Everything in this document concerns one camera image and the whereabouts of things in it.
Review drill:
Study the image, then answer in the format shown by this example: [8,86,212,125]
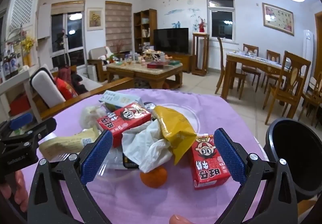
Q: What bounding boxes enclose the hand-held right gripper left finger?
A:
[26,130,114,224]

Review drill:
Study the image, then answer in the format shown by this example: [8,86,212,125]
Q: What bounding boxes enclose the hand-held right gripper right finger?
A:
[213,128,299,224]

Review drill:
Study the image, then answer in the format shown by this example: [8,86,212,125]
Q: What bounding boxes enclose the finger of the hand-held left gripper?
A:
[0,113,34,137]
[5,117,57,150]

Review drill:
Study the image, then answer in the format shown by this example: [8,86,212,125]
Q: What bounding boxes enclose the black card package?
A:
[122,152,140,170]

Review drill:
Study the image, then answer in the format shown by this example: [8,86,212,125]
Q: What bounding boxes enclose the orange tangerine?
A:
[140,166,168,188]

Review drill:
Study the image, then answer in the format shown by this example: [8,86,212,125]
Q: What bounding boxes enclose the black trash bin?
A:
[263,118,322,202]

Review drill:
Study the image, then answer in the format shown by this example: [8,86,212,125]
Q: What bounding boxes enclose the person's left hand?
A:
[0,171,30,213]

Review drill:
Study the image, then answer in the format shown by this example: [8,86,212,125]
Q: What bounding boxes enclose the person's right hand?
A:
[169,215,193,224]

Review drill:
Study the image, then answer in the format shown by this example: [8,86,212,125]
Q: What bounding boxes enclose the red cartoon milk carton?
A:
[97,103,152,148]
[190,135,231,190]

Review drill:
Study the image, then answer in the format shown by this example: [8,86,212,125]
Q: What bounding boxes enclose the pale yellow packet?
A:
[39,127,101,160]

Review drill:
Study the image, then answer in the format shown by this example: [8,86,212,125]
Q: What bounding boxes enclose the white shelf rack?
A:
[0,63,38,124]

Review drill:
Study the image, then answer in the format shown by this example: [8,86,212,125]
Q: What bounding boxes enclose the white seat cushion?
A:
[30,68,66,109]

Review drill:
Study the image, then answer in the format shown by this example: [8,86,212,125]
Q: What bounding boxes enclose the white crumpled plastic bag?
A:
[80,105,107,131]

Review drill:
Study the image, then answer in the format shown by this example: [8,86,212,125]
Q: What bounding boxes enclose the red cushion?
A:
[55,77,79,101]

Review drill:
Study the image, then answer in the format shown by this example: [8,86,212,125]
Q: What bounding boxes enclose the white crumpled tissue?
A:
[121,119,174,173]

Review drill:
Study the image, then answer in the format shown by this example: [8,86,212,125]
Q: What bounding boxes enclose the green packet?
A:
[104,102,124,114]

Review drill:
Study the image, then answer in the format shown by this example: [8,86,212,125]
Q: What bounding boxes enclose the dark glass bottle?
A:
[2,49,11,80]
[10,49,19,77]

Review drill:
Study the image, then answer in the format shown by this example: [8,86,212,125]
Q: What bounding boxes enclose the dark cloth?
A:
[71,74,89,95]

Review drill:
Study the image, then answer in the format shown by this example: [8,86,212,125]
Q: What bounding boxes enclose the white and blue box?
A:
[99,90,141,107]

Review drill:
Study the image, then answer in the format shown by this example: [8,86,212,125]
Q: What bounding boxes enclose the yellow snack bag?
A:
[152,105,198,166]

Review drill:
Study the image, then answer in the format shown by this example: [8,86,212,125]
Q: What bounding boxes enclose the wooden sofa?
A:
[28,63,135,121]

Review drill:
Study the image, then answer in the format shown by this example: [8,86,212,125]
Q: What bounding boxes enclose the purple cloth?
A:
[15,89,269,224]

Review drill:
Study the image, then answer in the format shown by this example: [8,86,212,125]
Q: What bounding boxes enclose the black and white packet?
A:
[143,101,158,111]

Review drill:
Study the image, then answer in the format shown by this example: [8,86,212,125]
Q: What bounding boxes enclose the yellow artificial flowers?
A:
[21,36,36,66]

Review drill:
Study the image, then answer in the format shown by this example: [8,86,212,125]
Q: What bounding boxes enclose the wooden armchair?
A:
[88,46,111,82]

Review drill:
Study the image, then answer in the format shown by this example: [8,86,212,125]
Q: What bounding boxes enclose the wooden dining chair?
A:
[262,50,281,93]
[298,77,322,128]
[215,37,247,100]
[243,43,262,93]
[263,51,312,125]

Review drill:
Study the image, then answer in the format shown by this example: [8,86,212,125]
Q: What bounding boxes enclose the large balcony window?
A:
[51,1,85,66]

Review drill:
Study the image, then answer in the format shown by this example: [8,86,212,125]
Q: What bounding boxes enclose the wooden dining table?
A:
[221,51,290,101]

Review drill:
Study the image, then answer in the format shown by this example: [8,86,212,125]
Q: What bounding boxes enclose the wooden coffee table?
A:
[106,61,184,89]

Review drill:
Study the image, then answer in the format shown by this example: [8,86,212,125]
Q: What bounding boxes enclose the white stuffed toy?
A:
[104,46,114,64]

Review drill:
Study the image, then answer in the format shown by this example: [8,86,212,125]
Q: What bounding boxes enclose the wooden television stand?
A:
[165,51,194,73]

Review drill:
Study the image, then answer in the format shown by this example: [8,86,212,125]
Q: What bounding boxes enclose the red flat box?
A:
[147,61,168,69]

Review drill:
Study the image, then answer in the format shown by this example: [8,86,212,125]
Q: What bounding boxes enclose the white lattice cover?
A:
[9,0,42,28]

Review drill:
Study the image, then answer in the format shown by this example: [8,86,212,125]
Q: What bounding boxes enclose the wooden model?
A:
[143,48,164,62]

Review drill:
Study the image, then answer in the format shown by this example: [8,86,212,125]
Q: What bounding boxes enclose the sunflower painting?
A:
[87,7,103,31]

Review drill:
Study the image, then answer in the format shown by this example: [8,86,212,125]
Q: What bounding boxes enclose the tall wooden plant stand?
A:
[192,33,210,75]

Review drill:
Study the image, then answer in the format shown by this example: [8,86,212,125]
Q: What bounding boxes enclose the striped roller blind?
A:
[105,1,132,53]

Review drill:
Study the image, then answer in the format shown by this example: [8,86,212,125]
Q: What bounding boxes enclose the black television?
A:
[153,28,189,54]

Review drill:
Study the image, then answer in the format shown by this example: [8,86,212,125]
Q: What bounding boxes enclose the white standing air conditioner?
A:
[302,30,315,78]

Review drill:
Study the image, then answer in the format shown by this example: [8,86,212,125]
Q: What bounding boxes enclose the red vase with flowers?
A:
[197,16,207,33]

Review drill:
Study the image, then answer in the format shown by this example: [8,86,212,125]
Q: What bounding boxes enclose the white framed window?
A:
[206,0,235,42]

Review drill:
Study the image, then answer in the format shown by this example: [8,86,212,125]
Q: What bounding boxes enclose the wooden bookshelf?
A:
[133,9,158,53]

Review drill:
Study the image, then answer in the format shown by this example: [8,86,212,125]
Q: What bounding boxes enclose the framed floral picture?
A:
[262,2,295,36]

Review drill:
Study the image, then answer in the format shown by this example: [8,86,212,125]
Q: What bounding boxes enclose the wooden door frame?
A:
[314,11,322,83]

